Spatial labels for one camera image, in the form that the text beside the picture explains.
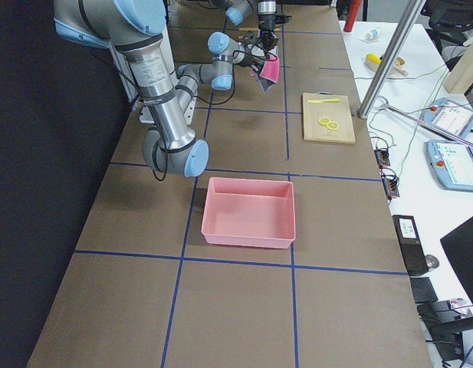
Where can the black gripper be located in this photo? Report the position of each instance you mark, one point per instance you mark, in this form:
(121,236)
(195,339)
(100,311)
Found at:
(251,60)
(265,22)

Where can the pink grey cleaning cloth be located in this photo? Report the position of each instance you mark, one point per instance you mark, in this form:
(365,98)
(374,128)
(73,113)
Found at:
(267,72)

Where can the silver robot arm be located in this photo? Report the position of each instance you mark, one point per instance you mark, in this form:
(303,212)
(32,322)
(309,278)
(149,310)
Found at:
(238,11)
(136,29)

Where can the yellow plastic knife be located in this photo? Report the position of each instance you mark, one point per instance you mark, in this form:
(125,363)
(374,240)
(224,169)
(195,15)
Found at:
(324,101)

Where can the dark red cylinder bottle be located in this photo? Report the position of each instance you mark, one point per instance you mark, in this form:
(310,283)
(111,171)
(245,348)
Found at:
(353,10)

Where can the lemon slice far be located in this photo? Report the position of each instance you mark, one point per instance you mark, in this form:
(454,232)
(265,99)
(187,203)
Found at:
(324,121)

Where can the lemon slice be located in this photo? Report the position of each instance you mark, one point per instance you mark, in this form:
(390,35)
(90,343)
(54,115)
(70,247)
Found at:
(324,121)
(332,125)

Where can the bamboo cutting board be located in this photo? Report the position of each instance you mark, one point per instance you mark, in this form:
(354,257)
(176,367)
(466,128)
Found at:
(338,112)

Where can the lemon slice near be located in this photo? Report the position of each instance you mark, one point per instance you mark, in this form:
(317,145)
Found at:
(332,125)

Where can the white blue tube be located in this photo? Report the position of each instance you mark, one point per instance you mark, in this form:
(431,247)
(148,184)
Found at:
(372,35)

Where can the pink plastic bin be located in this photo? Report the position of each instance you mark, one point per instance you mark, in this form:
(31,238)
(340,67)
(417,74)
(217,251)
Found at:
(249,213)

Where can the orange connector block far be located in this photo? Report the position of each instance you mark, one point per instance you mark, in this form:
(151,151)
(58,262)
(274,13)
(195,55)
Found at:
(382,157)

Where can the orange connector block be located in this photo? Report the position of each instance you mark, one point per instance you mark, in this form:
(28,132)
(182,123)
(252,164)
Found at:
(390,184)
(382,157)

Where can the orange connector block near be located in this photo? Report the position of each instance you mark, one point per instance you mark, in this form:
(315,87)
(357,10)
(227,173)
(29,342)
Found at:
(390,184)

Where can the teach pendant far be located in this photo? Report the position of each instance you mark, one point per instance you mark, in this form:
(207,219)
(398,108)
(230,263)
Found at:
(450,116)

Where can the teach pendant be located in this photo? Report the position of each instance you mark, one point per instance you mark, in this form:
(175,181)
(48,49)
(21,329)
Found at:
(450,116)
(451,164)

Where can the teach pendant near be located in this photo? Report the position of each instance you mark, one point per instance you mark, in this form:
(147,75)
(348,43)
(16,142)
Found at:
(451,164)

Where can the black rectangular box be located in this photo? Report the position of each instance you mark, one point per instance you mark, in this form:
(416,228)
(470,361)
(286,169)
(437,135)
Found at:
(410,245)

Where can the black monitor corner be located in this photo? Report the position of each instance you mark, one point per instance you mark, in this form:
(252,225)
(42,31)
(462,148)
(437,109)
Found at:
(458,248)

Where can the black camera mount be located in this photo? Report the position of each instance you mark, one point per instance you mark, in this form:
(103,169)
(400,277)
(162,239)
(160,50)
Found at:
(249,39)

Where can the aluminium frame post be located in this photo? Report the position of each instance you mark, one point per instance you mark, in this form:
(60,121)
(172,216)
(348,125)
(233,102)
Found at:
(406,22)

